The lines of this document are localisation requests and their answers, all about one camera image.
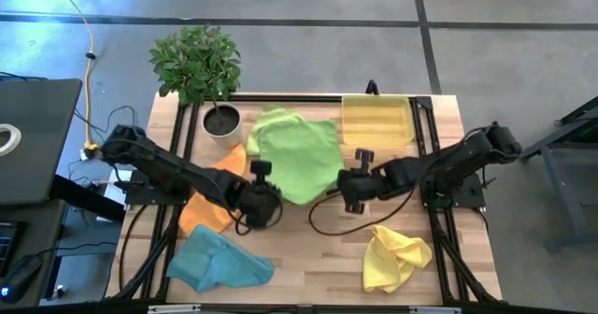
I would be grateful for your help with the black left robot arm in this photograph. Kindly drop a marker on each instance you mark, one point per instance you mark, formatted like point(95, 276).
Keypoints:
point(159, 162)

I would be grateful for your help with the black computer mouse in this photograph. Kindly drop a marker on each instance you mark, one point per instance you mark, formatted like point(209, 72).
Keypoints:
point(21, 276)

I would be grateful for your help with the dark green microfiber towel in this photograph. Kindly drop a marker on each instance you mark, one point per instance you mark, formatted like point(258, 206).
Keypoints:
point(303, 164)

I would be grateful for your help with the light green microfiber towel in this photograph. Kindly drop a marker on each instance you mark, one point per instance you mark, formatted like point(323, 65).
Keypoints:
point(268, 122)

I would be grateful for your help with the yellow microfiber towel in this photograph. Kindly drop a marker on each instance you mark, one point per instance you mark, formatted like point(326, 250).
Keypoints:
point(390, 258)

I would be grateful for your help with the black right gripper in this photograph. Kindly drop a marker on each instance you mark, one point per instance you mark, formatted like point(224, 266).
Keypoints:
point(360, 185)

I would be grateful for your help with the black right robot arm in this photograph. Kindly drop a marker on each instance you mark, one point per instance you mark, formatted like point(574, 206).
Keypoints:
point(467, 155)

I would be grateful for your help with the white plant pot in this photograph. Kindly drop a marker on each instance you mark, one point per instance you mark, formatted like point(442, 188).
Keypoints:
point(222, 122)

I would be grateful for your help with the blue microfiber towel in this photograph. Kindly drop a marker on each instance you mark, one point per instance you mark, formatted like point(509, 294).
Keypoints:
point(215, 262)

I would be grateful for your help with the white power box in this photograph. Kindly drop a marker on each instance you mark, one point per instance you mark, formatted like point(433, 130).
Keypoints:
point(114, 190)

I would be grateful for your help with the black keyboard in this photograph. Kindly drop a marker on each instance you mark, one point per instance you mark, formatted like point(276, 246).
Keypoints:
point(5, 248)

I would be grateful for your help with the green leafy plant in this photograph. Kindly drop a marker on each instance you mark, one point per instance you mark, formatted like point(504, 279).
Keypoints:
point(196, 61)

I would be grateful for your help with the dark grey laptop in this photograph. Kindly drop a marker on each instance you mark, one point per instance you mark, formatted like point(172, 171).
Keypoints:
point(37, 136)

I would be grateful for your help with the yellow translucent plastic bin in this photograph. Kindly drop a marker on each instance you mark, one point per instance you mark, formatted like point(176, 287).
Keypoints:
point(376, 120)

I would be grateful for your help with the black aluminium table frame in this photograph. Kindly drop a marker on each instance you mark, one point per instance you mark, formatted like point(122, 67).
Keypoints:
point(289, 98)

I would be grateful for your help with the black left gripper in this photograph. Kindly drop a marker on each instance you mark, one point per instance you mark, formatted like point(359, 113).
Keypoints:
point(259, 206)

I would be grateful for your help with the black bracket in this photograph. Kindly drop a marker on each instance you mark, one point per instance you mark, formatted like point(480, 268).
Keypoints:
point(372, 89)

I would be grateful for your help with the white tape roll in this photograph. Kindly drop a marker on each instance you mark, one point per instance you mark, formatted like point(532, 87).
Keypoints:
point(18, 138)

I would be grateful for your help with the silver edge bracket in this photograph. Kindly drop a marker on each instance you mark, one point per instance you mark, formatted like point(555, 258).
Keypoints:
point(434, 309)
point(173, 309)

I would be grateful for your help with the orange microfiber towel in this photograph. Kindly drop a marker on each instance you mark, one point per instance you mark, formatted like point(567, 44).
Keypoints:
point(205, 213)

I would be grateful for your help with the black side desk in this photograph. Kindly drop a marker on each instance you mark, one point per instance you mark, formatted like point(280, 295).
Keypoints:
point(28, 230)

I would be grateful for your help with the grey metal cart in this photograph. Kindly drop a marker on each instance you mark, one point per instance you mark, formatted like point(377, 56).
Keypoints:
point(560, 138)

